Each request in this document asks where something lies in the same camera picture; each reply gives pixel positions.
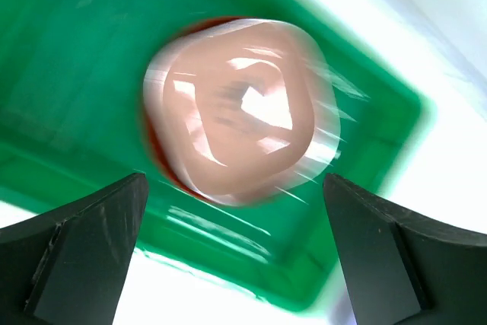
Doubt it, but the green plastic bin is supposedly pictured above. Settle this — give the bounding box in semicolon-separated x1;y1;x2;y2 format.
1;0;425;311

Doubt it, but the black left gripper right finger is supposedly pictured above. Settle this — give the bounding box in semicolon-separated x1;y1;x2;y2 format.
323;174;486;325

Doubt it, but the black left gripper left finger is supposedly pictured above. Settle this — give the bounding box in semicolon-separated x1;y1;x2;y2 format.
1;173;148;325

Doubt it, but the brown square panda dish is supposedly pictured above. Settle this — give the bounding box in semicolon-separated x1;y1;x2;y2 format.
143;18;340;207

